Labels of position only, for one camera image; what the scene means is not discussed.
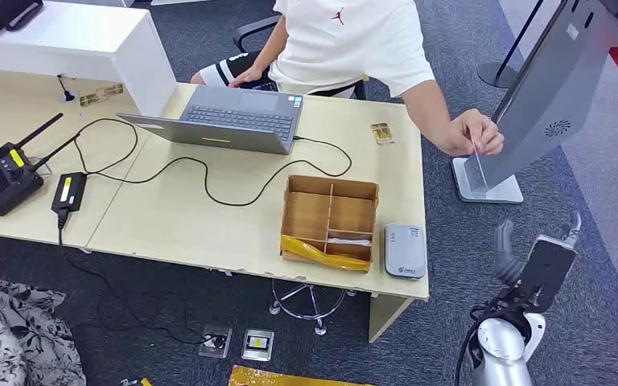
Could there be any gold foil sheet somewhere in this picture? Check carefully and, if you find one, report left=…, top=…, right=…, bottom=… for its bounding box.
left=228, top=364, right=374, bottom=386

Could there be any silver floor socket with plug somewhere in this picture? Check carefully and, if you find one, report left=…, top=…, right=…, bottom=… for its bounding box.
left=198, top=325, right=234, bottom=359

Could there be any black mains cable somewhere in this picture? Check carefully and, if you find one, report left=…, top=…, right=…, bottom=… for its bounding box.
left=57, top=226, right=220, bottom=347

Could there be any silver floor socket yellow label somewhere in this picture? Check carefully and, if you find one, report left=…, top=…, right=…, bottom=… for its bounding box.
left=241, top=328, right=276, bottom=363

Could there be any wooden divided organizer box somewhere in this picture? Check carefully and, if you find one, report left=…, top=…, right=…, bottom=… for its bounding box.
left=279, top=175, right=381, bottom=273

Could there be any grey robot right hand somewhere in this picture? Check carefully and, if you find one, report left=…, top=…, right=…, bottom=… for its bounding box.
left=494, top=210, right=583, bottom=314

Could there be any clear plastic stand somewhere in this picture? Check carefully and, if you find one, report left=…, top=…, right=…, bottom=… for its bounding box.
left=25, top=155, right=54, bottom=178

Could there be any grey kiosk stand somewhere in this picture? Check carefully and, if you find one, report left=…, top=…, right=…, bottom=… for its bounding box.
left=451, top=0, right=618, bottom=205

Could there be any grey laptop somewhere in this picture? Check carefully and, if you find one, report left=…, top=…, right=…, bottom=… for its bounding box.
left=116, top=84, right=305, bottom=157

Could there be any person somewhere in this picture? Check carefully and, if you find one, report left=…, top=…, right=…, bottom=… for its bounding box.
left=190, top=0, right=506, bottom=158

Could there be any light wooden desk leg panel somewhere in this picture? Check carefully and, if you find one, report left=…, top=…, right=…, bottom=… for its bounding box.
left=367, top=291, right=415, bottom=345

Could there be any white desk riser shelf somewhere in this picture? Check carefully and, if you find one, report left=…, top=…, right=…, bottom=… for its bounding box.
left=0, top=0, right=178, bottom=118

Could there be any chrome stool base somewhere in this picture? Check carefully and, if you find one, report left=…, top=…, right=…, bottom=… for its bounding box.
left=267, top=277, right=358, bottom=338

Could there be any person's left hand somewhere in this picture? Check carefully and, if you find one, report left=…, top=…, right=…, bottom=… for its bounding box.
left=439, top=109, right=506, bottom=158

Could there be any person's right hand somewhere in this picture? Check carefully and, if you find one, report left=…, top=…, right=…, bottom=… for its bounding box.
left=228, top=64, right=265, bottom=89

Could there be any black laptop power cable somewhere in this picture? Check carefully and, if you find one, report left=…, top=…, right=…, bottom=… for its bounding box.
left=72, top=117, right=353, bottom=207

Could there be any black white floral cloth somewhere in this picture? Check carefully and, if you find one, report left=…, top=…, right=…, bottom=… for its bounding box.
left=0, top=277, right=87, bottom=386

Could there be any black controller with antennas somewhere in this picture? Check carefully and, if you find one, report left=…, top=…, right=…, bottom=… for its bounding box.
left=0, top=112, right=80, bottom=217

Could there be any black stanchion post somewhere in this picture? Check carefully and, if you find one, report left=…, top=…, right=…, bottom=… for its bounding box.
left=476, top=0, right=546, bottom=89

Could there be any grey white card reader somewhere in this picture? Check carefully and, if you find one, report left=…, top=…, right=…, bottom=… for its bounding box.
left=383, top=223, right=428, bottom=280

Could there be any black stub antenna on base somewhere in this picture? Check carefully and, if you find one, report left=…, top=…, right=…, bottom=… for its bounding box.
left=56, top=74, right=79, bottom=104

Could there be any black power adapter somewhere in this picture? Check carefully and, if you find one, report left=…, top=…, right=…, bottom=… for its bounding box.
left=51, top=171, right=89, bottom=230

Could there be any black office chair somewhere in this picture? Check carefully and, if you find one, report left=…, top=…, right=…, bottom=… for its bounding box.
left=233, top=14, right=369, bottom=101

